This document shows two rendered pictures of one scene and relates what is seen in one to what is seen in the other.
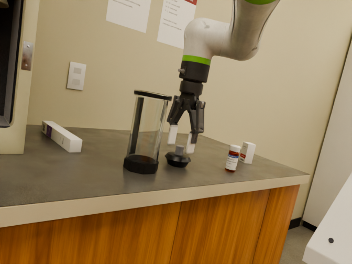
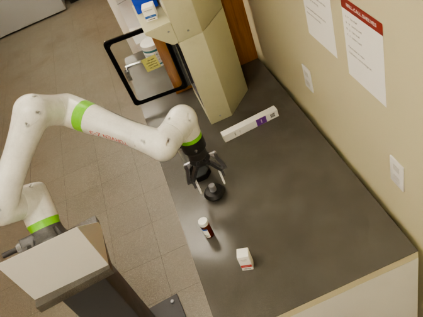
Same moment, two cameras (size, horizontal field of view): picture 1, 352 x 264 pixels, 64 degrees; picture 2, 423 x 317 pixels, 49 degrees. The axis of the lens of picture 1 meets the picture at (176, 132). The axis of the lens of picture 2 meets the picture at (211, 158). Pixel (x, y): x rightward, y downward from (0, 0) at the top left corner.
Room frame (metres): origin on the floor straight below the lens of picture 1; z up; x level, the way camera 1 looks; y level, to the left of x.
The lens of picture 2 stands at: (1.77, -1.04, 2.34)
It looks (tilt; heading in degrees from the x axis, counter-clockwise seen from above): 42 degrees down; 128
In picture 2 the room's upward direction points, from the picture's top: 23 degrees counter-clockwise
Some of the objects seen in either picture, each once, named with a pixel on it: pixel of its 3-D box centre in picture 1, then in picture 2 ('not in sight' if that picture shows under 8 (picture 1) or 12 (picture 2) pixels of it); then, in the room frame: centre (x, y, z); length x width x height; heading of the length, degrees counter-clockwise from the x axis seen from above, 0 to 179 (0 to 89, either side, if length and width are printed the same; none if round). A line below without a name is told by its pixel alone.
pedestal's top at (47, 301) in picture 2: not in sight; (69, 260); (0.39, -0.44, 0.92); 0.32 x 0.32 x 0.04; 45
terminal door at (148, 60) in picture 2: not in sight; (147, 65); (0.39, 0.54, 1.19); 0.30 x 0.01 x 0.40; 32
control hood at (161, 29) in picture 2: not in sight; (154, 23); (0.58, 0.48, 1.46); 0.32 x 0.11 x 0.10; 130
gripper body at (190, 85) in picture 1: (189, 95); (198, 156); (0.92, -0.02, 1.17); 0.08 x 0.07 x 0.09; 39
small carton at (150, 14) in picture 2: not in sight; (149, 11); (0.62, 0.44, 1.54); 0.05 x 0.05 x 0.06; 28
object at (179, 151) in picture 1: (178, 155); (213, 190); (0.92, -0.02, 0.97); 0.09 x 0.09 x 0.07
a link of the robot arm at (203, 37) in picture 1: (202, 41); (182, 124); (0.92, -0.03, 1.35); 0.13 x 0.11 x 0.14; 82
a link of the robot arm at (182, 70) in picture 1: (193, 72); (192, 142); (0.92, -0.02, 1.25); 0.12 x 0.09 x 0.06; 129
